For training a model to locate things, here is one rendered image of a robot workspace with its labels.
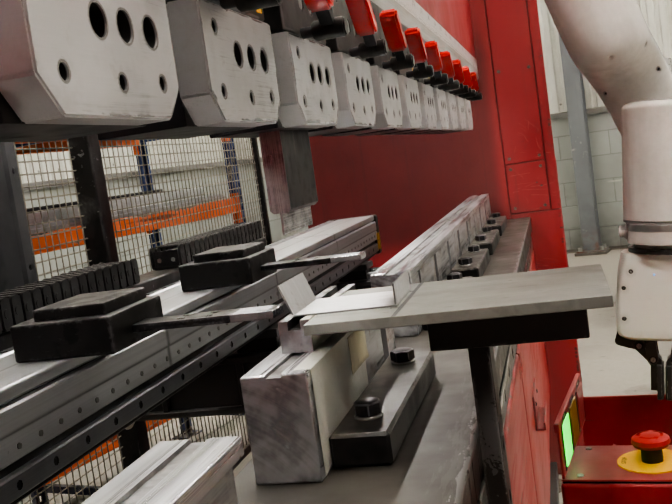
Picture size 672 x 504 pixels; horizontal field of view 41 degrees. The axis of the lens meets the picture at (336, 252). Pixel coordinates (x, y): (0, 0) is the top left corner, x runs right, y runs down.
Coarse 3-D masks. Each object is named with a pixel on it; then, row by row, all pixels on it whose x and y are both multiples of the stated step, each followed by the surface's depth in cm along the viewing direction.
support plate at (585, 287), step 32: (384, 288) 94; (448, 288) 88; (480, 288) 86; (512, 288) 83; (544, 288) 80; (576, 288) 78; (608, 288) 76; (320, 320) 80; (352, 320) 78; (384, 320) 78; (416, 320) 77; (448, 320) 76
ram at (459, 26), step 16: (384, 0) 128; (416, 0) 162; (432, 0) 187; (448, 0) 222; (464, 0) 271; (400, 16) 141; (432, 16) 184; (448, 16) 217; (464, 16) 264; (432, 32) 181; (448, 32) 213; (464, 32) 258; (448, 48) 208; (464, 64) 246
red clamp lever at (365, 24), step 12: (348, 0) 92; (360, 0) 92; (360, 12) 93; (372, 12) 94; (360, 24) 95; (372, 24) 95; (360, 36) 96; (372, 36) 96; (360, 48) 98; (372, 48) 98; (384, 48) 98
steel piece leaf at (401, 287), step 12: (408, 276) 90; (396, 288) 83; (408, 288) 89; (324, 300) 91; (336, 300) 90; (348, 300) 88; (360, 300) 87; (372, 300) 86; (384, 300) 85; (396, 300) 82; (300, 312) 85; (312, 312) 84; (324, 312) 84; (336, 312) 83
